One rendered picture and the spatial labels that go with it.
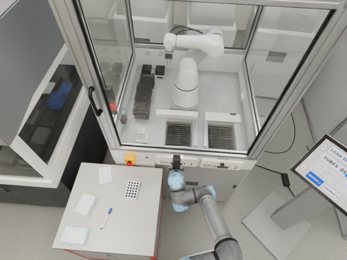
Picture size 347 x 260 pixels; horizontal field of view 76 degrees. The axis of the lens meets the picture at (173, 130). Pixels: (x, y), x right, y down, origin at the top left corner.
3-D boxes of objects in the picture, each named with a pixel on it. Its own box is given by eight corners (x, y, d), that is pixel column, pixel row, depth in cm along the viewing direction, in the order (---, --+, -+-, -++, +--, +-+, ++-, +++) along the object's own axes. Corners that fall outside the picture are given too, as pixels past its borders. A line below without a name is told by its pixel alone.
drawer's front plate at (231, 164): (239, 170, 161) (243, 163, 153) (199, 167, 162) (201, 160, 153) (239, 167, 162) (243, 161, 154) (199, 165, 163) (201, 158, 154)
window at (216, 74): (247, 154, 149) (334, 7, 71) (120, 145, 151) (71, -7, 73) (247, 153, 150) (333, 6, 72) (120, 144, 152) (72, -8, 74)
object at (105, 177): (112, 182, 160) (111, 181, 158) (99, 184, 159) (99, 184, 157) (111, 166, 167) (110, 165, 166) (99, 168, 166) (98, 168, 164)
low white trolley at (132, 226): (157, 266, 195) (153, 256, 134) (88, 260, 197) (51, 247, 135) (163, 200, 229) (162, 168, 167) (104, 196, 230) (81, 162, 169)
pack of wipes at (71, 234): (90, 229, 141) (88, 228, 138) (85, 246, 136) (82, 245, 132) (67, 226, 142) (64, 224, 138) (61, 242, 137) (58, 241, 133)
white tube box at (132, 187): (136, 200, 153) (136, 198, 150) (124, 199, 153) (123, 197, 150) (140, 183, 160) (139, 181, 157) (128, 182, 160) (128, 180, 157)
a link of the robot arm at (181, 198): (196, 209, 110) (192, 187, 110) (174, 213, 109) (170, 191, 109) (193, 204, 117) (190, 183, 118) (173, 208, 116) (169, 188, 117)
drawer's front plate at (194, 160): (196, 166, 162) (198, 160, 153) (156, 164, 163) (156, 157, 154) (196, 164, 163) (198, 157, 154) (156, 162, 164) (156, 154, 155)
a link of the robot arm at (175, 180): (169, 192, 107) (166, 175, 107) (170, 187, 118) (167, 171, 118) (185, 190, 107) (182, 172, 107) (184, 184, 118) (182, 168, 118)
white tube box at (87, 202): (88, 217, 145) (85, 215, 141) (76, 213, 147) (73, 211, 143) (97, 199, 153) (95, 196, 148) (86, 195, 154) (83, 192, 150)
